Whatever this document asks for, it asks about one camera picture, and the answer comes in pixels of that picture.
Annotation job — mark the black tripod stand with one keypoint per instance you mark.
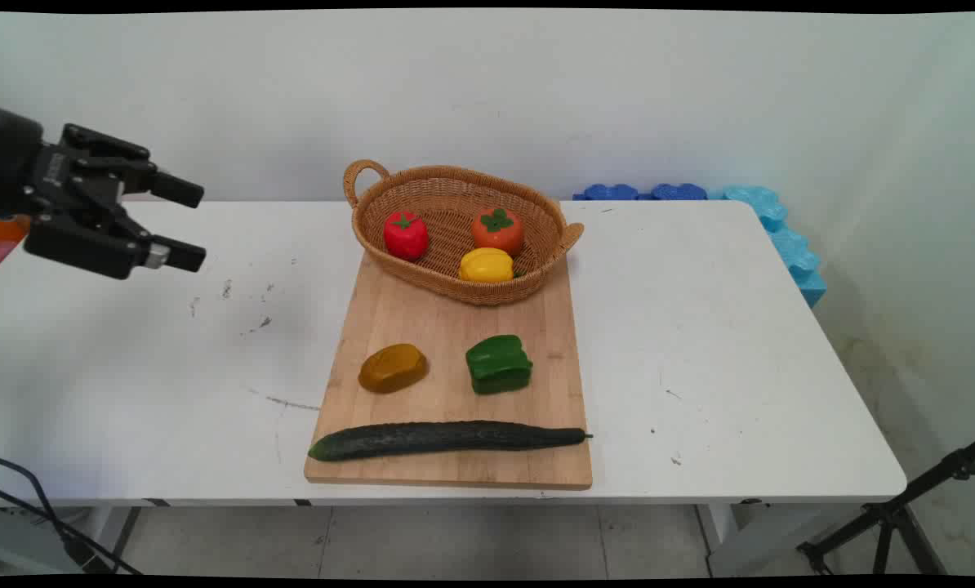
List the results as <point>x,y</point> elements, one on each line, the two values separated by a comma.
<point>888,514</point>

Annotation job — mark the long dark green cucumber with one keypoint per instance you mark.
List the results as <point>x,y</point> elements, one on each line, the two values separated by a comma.
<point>447,437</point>

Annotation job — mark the brown toy potato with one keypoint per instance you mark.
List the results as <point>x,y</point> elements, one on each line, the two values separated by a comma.
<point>392,368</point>

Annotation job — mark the orange toy persimmon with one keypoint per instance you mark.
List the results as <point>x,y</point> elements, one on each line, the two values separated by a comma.
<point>497,233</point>

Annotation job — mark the green toy bell pepper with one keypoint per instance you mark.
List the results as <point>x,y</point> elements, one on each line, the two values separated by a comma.
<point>498,365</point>

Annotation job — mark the red toy tomato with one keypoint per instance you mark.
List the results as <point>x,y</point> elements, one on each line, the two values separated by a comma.
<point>406,236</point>

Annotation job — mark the white table leg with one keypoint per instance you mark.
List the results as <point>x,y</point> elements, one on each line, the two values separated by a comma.
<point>716,531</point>

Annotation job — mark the light blue foam mat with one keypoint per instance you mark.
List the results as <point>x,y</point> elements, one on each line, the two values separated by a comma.
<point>790,245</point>

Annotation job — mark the yellow toy bell pepper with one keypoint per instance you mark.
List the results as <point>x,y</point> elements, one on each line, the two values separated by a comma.
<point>486,265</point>

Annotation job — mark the woven wicker basket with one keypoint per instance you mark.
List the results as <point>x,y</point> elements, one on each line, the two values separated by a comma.
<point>447,204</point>

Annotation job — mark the dark blue foam mat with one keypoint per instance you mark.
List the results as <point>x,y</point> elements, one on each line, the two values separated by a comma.
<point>610,192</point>
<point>678,192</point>

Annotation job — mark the wooden cutting board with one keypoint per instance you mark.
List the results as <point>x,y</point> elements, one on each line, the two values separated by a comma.
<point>455,384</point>

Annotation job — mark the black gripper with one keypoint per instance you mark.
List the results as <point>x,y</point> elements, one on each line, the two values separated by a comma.
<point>22,171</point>

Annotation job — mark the orange and pink object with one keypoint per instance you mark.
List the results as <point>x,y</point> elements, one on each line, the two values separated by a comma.
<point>4,233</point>

